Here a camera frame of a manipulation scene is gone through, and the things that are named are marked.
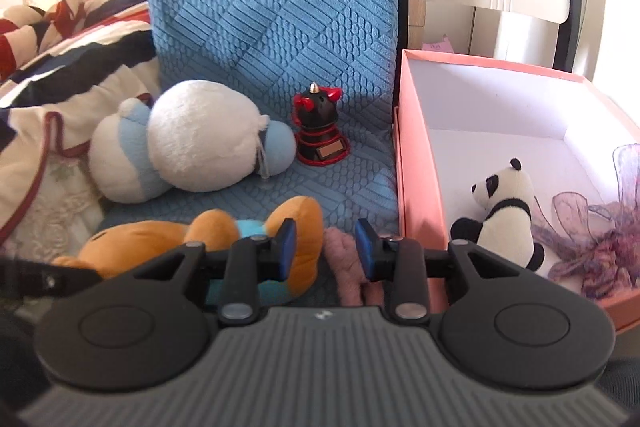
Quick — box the white and blue plush doll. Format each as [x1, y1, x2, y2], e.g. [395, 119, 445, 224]
[88, 80, 296, 204]

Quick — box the small pink box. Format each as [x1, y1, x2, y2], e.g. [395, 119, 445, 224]
[422, 36, 454, 53]

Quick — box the panda plush toy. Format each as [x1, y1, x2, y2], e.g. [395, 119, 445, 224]
[450, 157, 546, 272]

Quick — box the pink knitted plush toy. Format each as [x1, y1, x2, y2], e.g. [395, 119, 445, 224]
[323, 227, 384, 307]

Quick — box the striped red black duvet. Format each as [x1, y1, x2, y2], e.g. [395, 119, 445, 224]
[1, 0, 160, 239]

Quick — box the purple organza ribbon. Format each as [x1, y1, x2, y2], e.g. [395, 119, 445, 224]
[532, 144, 639, 300]

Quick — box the pink storage box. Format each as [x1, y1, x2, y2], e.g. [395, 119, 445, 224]
[396, 50, 639, 331]

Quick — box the orange teddy bear plush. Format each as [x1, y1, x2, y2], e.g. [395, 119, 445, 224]
[52, 195, 326, 308]

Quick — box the blue textured pillow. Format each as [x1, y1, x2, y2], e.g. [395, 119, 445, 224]
[149, 0, 398, 132]

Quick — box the red and black figurine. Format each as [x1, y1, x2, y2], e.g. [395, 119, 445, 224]
[292, 82, 350, 167]

